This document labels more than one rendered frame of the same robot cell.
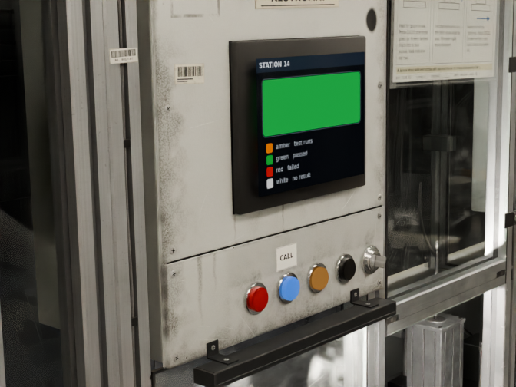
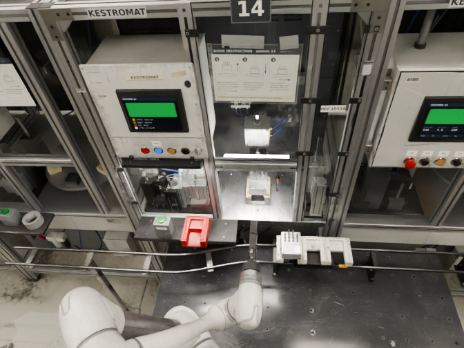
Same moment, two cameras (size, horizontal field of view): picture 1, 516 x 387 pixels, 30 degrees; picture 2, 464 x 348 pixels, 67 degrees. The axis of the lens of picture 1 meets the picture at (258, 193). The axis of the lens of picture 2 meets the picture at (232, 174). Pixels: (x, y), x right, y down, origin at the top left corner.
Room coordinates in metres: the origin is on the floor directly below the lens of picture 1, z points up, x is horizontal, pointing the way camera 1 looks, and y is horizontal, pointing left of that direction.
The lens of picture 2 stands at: (0.82, -1.17, 2.44)
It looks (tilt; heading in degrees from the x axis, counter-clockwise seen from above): 47 degrees down; 58
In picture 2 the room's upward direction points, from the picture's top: 6 degrees counter-clockwise
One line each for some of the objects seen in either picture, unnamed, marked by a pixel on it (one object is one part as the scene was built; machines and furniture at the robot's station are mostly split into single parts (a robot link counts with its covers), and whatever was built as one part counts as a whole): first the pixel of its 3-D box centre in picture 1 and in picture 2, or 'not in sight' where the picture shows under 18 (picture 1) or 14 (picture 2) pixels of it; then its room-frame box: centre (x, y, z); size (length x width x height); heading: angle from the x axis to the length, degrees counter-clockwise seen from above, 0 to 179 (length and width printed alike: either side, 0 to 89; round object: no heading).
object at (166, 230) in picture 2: not in sight; (164, 225); (1.08, -0.06, 0.97); 0.08 x 0.08 x 0.12; 48
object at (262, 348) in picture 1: (302, 330); (161, 161); (1.16, -0.05, 1.37); 0.36 x 0.04 x 0.04; 138
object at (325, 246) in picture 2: not in sight; (313, 253); (1.61, -0.61, 0.84); 0.36 x 0.14 x 0.10; 138
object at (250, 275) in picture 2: not in sight; (250, 279); (1.19, -0.64, 1.12); 0.09 x 0.06 x 0.09; 138
